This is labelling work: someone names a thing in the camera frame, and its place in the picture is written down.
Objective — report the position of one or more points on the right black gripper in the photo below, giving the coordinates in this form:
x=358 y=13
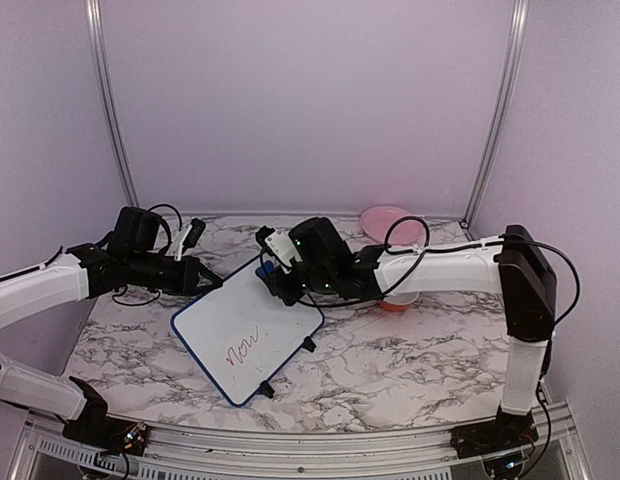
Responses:
x=290 y=296

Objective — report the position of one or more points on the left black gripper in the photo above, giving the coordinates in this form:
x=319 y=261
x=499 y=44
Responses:
x=192 y=267

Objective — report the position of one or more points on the blue whiteboard eraser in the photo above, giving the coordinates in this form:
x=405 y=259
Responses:
x=266 y=272

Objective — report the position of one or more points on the small blue-framed whiteboard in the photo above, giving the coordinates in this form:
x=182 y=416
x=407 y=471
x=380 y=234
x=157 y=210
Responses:
x=241 y=335

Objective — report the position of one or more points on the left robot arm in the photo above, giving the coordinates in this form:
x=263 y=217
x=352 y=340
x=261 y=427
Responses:
x=140 y=251

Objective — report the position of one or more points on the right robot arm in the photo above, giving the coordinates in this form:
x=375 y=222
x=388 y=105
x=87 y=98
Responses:
x=312 y=259

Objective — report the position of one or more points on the orange and white bowl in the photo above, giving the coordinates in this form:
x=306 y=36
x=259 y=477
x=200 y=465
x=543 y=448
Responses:
x=398 y=303

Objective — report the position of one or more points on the pink plate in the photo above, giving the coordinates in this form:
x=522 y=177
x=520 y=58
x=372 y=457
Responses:
x=376 y=221

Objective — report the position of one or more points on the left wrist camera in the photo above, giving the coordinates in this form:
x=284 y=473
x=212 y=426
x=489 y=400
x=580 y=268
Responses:
x=187 y=238

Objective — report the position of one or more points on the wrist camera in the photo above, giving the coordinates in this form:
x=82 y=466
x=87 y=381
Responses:
x=280 y=246
x=187 y=238

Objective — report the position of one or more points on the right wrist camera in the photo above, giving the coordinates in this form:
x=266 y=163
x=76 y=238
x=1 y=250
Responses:
x=280 y=246

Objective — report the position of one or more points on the front aluminium rail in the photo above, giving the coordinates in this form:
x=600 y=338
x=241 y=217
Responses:
x=179 y=452

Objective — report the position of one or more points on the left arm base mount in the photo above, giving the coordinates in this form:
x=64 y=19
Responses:
x=109 y=433

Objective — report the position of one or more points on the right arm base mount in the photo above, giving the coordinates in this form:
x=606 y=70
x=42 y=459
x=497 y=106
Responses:
x=491 y=437

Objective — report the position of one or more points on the left aluminium frame post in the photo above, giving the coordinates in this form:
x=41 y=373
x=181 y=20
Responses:
x=106 y=92

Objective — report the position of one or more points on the aluminium frame post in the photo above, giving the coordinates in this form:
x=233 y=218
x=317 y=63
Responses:
x=505 y=91
x=106 y=92

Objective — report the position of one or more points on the right aluminium frame post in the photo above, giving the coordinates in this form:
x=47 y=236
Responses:
x=505 y=91

